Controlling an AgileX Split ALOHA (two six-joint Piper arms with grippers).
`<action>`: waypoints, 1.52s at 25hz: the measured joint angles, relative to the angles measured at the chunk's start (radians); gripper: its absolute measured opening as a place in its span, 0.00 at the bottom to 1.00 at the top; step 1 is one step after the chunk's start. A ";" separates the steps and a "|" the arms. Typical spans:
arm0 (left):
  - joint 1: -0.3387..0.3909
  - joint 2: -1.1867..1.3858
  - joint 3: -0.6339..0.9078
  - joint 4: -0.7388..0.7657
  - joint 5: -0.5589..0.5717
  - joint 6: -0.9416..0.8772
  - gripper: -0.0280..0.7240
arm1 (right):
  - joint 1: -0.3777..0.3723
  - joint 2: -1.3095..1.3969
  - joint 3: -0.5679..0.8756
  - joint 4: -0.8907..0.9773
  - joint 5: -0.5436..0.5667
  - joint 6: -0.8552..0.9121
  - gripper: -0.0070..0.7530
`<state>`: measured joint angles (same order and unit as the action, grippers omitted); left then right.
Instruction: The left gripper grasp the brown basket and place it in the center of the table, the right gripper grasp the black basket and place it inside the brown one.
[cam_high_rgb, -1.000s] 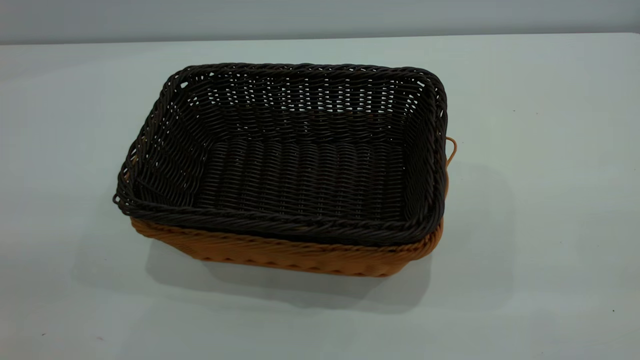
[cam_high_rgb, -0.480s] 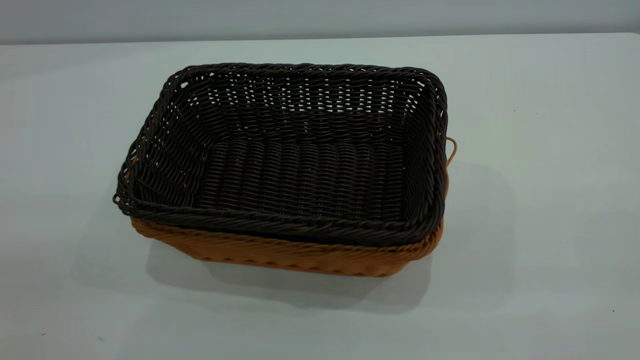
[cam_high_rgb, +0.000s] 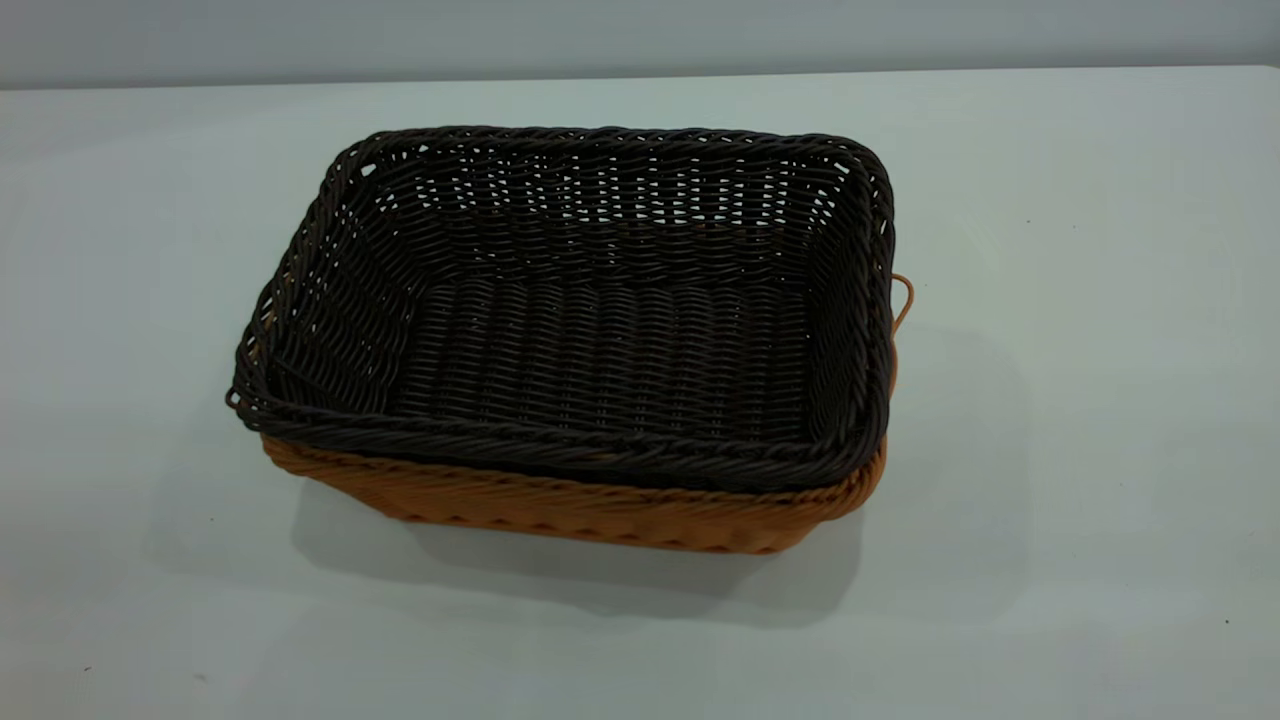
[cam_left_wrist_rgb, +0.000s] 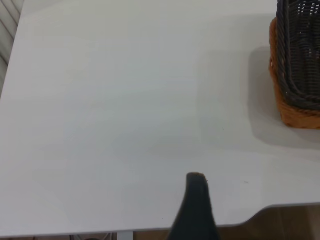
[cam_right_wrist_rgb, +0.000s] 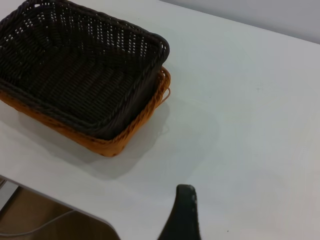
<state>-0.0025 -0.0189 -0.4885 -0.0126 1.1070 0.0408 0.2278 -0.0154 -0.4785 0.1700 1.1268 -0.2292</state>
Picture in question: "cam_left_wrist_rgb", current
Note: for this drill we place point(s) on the light brown wicker basket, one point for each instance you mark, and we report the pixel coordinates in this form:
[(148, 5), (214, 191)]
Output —
[(295, 117)]

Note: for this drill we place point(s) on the dark brown wicker basket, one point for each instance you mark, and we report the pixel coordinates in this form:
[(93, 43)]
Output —
[(300, 62)]

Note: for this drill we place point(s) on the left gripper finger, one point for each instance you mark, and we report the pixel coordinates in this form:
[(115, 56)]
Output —
[(196, 212)]

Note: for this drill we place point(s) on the white slatted panel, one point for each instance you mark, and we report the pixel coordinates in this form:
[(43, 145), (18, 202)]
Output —
[(6, 37)]

